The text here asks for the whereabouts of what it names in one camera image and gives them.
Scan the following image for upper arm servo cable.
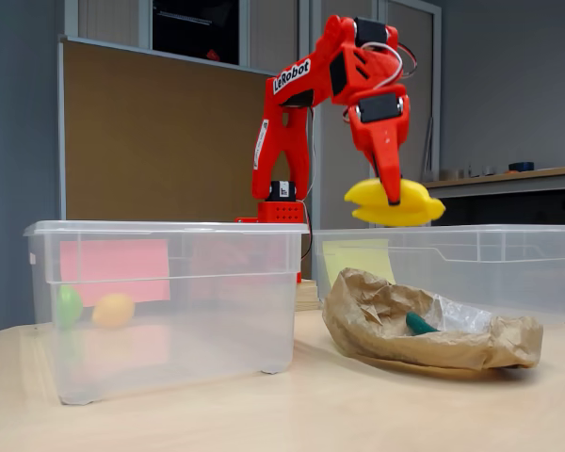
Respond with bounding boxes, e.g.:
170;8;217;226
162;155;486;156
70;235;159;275
307;106;317;203

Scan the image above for leaning metal rods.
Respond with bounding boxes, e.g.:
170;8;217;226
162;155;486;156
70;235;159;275
421;116;435;184

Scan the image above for looped wrist servo cable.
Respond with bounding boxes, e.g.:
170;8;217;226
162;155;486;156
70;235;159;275
362;40;418;90

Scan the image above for brown cork pin board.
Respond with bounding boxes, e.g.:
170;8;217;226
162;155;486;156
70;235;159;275
57;35;307;222

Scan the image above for tall grey cabinet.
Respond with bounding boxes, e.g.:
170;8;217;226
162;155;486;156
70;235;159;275
310;0;443;230

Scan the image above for wooden top sideboard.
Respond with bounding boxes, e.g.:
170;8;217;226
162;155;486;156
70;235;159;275
394;164;565;228

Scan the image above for green toy apple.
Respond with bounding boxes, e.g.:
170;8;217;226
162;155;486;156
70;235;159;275
56;284;84;330

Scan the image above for pink paper note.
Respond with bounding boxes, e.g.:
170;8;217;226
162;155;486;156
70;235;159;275
58;238;171;310

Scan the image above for dark window pane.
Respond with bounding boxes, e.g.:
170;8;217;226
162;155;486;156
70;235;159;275
152;0;241;66

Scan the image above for dark green toy cucumber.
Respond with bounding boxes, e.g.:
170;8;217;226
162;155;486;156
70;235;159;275
405;311;439;335

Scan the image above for yellow paper note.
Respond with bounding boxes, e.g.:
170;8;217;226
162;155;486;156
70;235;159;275
322;238;396;286

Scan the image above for black base cable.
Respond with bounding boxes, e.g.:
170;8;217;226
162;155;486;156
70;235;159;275
302;202;313;260

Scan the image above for yellow toy banana bunch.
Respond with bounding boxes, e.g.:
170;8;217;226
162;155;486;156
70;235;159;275
343;176;447;228

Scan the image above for clear plastic bin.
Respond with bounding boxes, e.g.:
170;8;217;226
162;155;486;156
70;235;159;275
310;224;565;326
22;219;311;406

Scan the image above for crumpled brown paper bag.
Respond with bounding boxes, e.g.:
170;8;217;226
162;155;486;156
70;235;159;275
320;267;544;373

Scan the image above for yellow toy lemon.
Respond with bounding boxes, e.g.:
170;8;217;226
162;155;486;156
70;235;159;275
91;293;137;330

